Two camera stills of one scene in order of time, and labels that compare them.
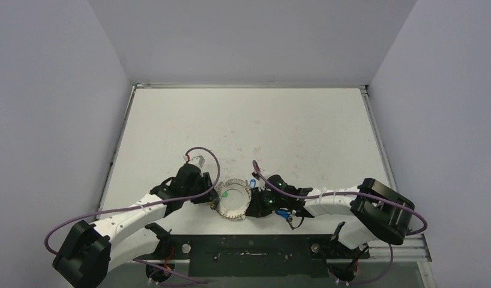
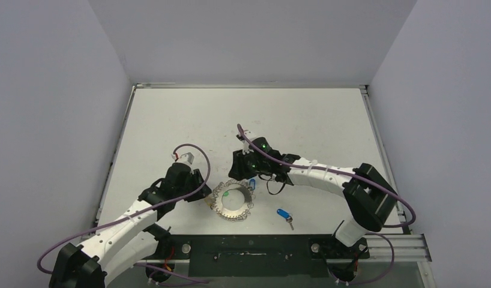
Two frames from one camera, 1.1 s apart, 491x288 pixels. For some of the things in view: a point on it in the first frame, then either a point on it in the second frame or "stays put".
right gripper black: (255, 202) -> (237, 167)
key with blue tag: (286, 215) stays put
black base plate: (259, 255) stays put
